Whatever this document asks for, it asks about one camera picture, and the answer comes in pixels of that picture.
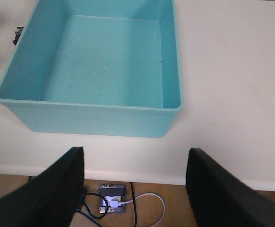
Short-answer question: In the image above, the white cable with plug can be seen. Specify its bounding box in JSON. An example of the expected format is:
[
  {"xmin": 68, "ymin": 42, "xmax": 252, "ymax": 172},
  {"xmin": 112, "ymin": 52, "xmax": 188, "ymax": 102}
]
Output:
[{"xmin": 106, "ymin": 192, "xmax": 166, "ymax": 227}]

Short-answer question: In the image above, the green button lying near box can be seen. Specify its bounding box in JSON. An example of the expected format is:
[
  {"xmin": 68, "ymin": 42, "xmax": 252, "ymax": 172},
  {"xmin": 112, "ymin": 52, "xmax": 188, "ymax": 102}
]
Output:
[{"xmin": 12, "ymin": 26, "xmax": 24, "ymax": 45}]

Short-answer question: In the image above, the light blue plastic box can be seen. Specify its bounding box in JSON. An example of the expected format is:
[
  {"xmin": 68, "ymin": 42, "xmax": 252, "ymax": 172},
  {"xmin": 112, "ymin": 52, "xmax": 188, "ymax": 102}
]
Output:
[{"xmin": 0, "ymin": 0, "xmax": 182, "ymax": 138}]

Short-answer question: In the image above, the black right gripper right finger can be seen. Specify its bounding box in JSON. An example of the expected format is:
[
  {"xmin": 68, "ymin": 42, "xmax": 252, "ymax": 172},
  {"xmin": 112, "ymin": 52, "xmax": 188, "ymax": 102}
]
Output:
[{"xmin": 186, "ymin": 148, "xmax": 275, "ymax": 227}]

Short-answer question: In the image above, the floor power outlet box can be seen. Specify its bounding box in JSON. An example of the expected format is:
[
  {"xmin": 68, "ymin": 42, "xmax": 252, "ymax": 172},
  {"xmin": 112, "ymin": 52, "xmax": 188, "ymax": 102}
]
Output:
[{"xmin": 98, "ymin": 184, "xmax": 127, "ymax": 214}]

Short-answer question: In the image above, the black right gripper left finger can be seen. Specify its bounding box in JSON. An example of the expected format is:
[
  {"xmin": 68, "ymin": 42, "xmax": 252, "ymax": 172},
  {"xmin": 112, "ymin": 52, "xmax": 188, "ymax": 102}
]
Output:
[{"xmin": 0, "ymin": 147, "xmax": 84, "ymax": 227}]

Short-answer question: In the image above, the black floor cable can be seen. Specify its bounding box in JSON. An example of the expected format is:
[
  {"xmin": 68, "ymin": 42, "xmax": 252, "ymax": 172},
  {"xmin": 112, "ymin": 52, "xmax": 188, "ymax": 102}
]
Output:
[{"xmin": 130, "ymin": 181, "xmax": 138, "ymax": 227}]

